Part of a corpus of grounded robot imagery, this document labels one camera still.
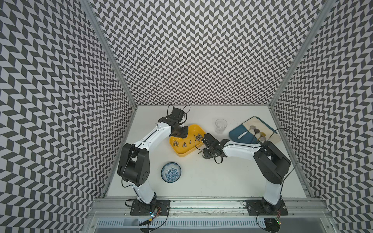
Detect aluminium front rail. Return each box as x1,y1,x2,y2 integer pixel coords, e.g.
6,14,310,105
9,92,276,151
87,197,332,218

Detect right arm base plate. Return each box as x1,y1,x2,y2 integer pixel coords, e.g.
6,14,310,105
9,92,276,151
243,199,288,216

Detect gold round spoon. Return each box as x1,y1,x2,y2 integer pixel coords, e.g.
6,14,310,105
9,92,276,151
259,132,266,139

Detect yellow plastic storage box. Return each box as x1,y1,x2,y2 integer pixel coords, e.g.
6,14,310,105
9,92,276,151
169,124,205,157

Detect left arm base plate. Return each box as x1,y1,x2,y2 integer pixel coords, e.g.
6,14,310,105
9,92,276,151
130,200,171,216

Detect blue white ceramic bowl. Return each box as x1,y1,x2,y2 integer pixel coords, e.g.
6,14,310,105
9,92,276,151
161,162,182,183

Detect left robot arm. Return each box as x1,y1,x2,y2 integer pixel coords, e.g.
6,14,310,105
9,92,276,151
117,107,188,205

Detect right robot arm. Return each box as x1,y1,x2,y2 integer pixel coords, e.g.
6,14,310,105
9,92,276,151
202,134,291,207

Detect teal tray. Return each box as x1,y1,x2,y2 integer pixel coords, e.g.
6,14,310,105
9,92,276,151
229,116,282,144

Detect clear plastic cup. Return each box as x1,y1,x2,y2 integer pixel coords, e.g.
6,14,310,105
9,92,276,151
215,118,227,135

